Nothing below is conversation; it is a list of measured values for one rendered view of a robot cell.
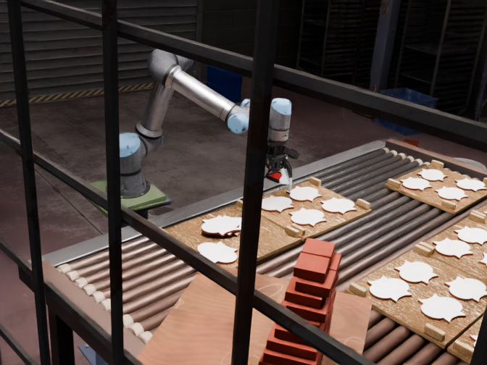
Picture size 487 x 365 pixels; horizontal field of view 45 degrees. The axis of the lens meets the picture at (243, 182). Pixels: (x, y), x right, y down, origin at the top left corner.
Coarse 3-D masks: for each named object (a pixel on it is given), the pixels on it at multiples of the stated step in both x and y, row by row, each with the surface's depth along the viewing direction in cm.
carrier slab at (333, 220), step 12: (276, 192) 252; (324, 192) 255; (300, 204) 243; (312, 204) 243; (264, 216) 231; (276, 216) 232; (288, 216) 232; (324, 216) 235; (336, 216) 235; (348, 216) 236; (360, 216) 238; (312, 228) 224; (324, 228) 225
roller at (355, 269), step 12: (444, 216) 246; (456, 216) 251; (420, 228) 234; (432, 228) 237; (396, 240) 223; (408, 240) 226; (384, 252) 215; (360, 264) 206; (372, 264) 210; (348, 276) 200
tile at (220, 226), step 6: (204, 222) 217; (210, 222) 217; (216, 222) 217; (222, 222) 217; (228, 222) 218; (234, 222) 218; (204, 228) 213; (210, 228) 213; (216, 228) 213; (222, 228) 213; (228, 228) 214; (234, 228) 214; (210, 234) 211; (216, 234) 211; (222, 234) 210
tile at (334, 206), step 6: (336, 198) 248; (324, 204) 242; (330, 204) 242; (336, 204) 243; (342, 204) 243; (348, 204) 243; (324, 210) 238; (330, 210) 237; (336, 210) 238; (342, 210) 238; (348, 210) 239; (354, 210) 240
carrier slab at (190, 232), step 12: (204, 216) 228; (216, 216) 228; (228, 216) 229; (240, 216) 230; (168, 228) 217; (180, 228) 218; (192, 228) 218; (264, 228) 222; (276, 228) 222; (180, 240) 209; (192, 240) 210; (204, 240) 211; (216, 240) 211; (228, 240) 212; (264, 240) 213; (276, 240) 214; (288, 240) 215; (300, 240) 217; (264, 252) 206; (276, 252) 209; (228, 264) 197
